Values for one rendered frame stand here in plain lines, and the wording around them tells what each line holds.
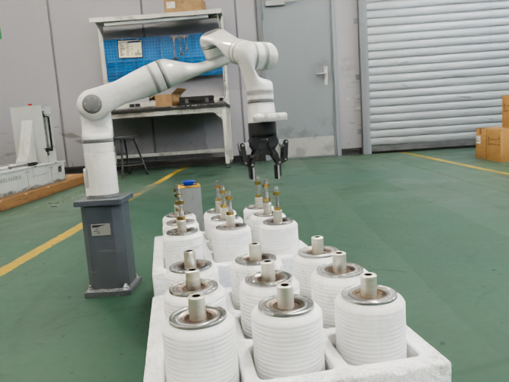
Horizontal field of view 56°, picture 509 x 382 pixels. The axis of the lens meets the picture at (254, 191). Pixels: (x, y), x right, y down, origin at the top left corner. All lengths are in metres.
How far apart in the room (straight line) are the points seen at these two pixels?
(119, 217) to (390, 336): 1.04
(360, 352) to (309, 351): 0.07
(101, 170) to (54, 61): 5.54
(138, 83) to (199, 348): 1.04
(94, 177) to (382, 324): 1.08
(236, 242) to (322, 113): 5.38
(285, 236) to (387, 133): 5.45
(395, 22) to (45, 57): 4.53
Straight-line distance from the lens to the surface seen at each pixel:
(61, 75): 6.96
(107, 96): 1.52
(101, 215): 1.53
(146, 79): 1.52
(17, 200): 4.05
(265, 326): 0.63
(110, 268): 1.56
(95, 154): 1.53
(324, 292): 0.77
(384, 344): 0.68
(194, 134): 6.48
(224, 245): 1.14
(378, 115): 6.52
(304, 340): 0.64
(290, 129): 6.41
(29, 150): 4.83
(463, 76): 6.88
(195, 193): 1.53
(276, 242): 1.16
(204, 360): 0.63
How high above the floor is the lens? 0.50
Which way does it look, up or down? 8 degrees down
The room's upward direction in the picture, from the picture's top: 4 degrees counter-clockwise
